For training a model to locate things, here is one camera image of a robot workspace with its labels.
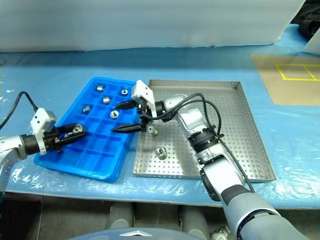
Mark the grey robot torso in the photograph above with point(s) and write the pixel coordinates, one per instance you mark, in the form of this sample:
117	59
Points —
130	233

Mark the small metal fitting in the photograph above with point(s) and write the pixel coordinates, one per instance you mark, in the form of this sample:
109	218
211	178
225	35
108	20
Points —
222	234

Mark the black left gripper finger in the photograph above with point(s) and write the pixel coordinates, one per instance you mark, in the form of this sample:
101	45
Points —
75	137
65	128

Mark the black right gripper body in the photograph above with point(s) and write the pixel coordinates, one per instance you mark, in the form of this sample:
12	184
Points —
144	117

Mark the white foam board panel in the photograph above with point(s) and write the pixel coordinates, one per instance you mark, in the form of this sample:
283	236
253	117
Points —
150	22

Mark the metal roller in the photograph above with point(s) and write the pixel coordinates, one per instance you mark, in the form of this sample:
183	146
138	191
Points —
114	114
86	109
161	152
124	91
100	88
77	129
106	99
151	130

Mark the blue plastic compartment tray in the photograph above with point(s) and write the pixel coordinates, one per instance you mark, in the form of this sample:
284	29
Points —
95	152

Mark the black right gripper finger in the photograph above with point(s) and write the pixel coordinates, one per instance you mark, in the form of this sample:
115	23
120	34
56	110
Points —
127	128
126	105

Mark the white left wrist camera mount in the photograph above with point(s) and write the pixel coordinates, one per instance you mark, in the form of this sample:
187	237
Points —
41	121

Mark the dark grey rounded cylinder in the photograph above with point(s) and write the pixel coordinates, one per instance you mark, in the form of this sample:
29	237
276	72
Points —
120	217
195	222

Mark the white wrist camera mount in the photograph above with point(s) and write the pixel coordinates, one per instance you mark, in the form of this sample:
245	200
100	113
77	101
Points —
143	91
41	121

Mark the black bag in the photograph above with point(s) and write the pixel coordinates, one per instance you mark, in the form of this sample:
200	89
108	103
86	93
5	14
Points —
308	22

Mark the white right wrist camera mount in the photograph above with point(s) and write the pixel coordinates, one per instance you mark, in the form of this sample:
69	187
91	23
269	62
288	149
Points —
143	91

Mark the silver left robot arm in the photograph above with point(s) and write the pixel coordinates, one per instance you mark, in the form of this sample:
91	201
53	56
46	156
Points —
15	146

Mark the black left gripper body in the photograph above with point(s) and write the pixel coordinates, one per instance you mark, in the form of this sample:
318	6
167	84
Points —
51	141

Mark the white box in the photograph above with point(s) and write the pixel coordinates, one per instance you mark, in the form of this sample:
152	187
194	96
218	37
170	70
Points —
313	43

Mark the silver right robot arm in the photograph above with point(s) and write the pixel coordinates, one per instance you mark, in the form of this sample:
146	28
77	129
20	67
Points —
225	162

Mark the blue plastic table cover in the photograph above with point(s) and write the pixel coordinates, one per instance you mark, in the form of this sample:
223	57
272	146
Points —
200	67

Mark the brown cardboard sheet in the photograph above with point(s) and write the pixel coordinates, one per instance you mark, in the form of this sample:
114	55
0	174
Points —
280	90

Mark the perforated steel tray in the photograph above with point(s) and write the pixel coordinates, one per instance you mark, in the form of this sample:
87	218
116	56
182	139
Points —
225	130

